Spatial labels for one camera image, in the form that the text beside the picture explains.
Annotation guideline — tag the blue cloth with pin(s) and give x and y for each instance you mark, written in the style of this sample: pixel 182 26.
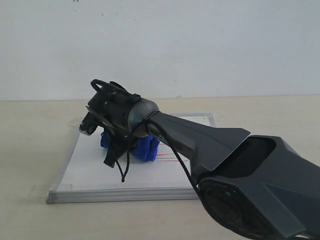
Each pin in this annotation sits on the blue cloth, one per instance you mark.
pixel 145 149

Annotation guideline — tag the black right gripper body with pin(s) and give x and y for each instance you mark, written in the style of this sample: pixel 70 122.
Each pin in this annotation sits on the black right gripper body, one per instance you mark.
pixel 117 138

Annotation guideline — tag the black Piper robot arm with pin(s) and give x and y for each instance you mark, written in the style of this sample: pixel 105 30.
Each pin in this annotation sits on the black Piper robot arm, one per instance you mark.
pixel 257 186

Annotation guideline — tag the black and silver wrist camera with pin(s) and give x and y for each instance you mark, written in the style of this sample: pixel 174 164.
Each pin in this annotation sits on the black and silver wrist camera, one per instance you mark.
pixel 88 125

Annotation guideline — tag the white board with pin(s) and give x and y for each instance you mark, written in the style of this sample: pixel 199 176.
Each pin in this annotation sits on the white board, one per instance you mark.
pixel 84 178

